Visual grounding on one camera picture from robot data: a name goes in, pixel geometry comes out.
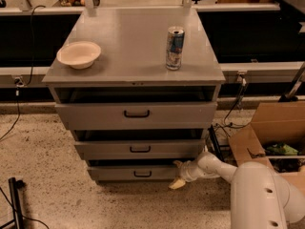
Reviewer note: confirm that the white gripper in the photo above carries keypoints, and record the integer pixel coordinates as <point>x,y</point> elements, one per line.
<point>189,174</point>

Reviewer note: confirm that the grey bottom drawer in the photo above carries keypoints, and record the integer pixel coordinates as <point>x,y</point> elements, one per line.
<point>132,169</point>

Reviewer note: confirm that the grey drawer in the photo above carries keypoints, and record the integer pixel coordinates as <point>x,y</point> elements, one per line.
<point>132,169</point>
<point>136,108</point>
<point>139,144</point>

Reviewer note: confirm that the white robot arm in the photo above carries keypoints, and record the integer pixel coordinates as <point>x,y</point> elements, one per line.
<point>260,197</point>

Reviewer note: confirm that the grey middle drawer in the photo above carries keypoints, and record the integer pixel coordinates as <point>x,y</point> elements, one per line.
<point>139,144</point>

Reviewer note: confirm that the grey drawer cabinet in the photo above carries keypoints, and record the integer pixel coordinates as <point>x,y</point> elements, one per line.
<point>133,43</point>

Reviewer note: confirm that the grey top drawer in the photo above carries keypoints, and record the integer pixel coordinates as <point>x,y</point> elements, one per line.
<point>136,108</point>

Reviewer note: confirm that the black bar by cabinet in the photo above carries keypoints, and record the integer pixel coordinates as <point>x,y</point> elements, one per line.
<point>215,143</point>

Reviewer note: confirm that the green bag in box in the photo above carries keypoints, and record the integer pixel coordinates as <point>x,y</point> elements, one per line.
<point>281,149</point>

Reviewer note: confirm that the brown cardboard box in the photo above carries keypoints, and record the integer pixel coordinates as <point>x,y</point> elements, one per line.
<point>273,123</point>

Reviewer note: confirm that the blue silver drink can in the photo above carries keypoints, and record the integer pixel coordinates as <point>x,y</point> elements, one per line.
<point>175,42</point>

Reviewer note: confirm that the white bowl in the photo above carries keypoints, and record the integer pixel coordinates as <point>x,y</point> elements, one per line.
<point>79,55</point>

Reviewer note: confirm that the black stand lower left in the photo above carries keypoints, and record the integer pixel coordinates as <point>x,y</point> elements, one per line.
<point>14,203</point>

